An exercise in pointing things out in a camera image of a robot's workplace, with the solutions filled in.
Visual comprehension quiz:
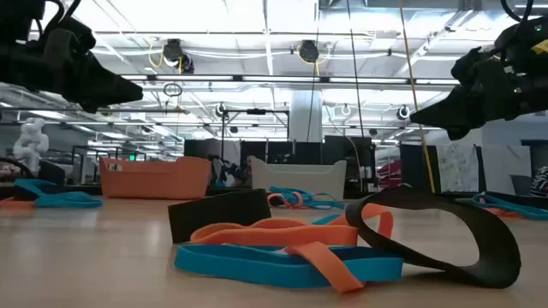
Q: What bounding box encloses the black hanging power cable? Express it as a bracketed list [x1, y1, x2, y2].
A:
[345, 0, 366, 193]

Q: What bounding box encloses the black aluminium table frame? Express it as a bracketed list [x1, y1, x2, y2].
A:
[0, 182, 548, 220]

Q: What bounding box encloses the patterned white cloth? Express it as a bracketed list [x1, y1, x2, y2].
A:
[436, 143, 480, 193]

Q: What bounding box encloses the grey chair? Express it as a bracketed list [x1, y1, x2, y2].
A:
[509, 174, 533, 197]

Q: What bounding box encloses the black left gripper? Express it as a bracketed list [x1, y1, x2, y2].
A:
[0, 26, 145, 115]

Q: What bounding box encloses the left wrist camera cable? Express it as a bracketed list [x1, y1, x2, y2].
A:
[42, 0, 83, 27]

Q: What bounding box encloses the red object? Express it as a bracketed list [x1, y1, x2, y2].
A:
[378, 160, 403, 189]

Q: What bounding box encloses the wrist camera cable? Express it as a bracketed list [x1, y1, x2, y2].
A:
[499, 0, 536, 27]
[42, 0, 83, 27]

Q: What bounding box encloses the orange plastic basket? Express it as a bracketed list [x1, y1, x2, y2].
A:
[98, 156, 213, 200]

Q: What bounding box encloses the thin black hanging cable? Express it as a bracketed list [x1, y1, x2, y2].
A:
[306, 25, 321, 143]

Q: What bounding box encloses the person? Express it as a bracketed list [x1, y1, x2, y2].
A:
[529, 165, 548, 198]

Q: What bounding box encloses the narrow black panel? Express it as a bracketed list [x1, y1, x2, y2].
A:
[400, 144, 438, 193]

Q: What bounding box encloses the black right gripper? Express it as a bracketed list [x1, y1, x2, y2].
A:
[409, 53, 548, 141]

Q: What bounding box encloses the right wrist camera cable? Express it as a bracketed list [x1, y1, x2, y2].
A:
[499, 0, 536, 27]

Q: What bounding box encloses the light grey plastic basket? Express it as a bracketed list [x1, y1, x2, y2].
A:
[250, 156, 348, 203]

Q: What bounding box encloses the black partition panel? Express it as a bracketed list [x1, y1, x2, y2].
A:
[239, 140, 323, 166]

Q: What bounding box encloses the black curved tube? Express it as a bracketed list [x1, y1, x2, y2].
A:
[0, 156, 36, 181]

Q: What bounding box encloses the black ceiling cable reel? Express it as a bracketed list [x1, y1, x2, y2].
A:
[298, 39, 321, 64]
[162, 38, 196, 74]

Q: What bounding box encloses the long ceiling light rail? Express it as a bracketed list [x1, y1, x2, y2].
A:
[121, 73, 462, 86]

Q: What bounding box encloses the black metal gantry stand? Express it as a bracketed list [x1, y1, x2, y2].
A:
[219, 108, 291, 189]

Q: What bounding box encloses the dark grey box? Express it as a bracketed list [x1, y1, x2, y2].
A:
[37, 160, 66, 186]

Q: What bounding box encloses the dark grey partition panel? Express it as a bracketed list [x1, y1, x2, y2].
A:
[183, 137, 241, 172]

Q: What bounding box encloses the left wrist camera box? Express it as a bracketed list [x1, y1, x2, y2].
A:
[59, 16, 98, 55]

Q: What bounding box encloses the yellow-orange power cable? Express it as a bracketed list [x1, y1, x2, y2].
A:
[397, 0, 437, 194]

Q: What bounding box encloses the white robot figure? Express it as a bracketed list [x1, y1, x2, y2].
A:
[11, 117, 51, 175]

